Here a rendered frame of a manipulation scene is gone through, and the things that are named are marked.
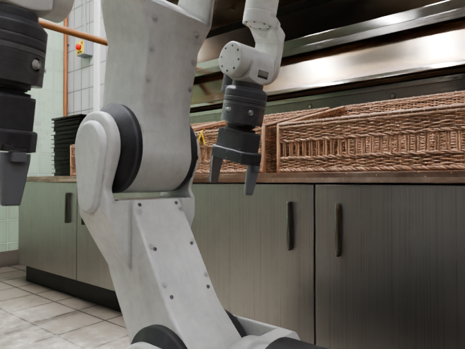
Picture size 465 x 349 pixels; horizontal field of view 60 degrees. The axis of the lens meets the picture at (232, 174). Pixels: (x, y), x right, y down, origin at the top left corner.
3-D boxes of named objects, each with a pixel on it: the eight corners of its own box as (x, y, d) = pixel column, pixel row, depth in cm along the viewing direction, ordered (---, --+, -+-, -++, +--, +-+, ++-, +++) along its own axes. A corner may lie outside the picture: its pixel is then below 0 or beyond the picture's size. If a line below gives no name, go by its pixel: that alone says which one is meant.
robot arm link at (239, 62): (274, 109, 84) (284, 53, 82) (238, 102, 76) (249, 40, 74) (236, 104, 92) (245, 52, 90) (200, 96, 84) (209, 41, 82)
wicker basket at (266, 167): (225, 176, 198) (225, 120, 198) (333, 174, 162) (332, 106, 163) (147, 174, 160) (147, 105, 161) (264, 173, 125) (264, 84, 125)
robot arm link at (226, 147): (270, 167, 84) (281, 109, 83) (240, 165, 77) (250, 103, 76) (228, 155, 93) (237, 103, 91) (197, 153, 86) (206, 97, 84)
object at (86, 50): (85, 58, 282) (85, 44, 282) (93, 55, 275) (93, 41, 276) (75, 56, 276) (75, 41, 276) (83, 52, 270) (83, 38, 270)
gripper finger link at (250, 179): (241, 194, 82) (247, 164, 81) (252, 194, 84) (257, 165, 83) (247, 196, 81) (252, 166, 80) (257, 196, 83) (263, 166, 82)
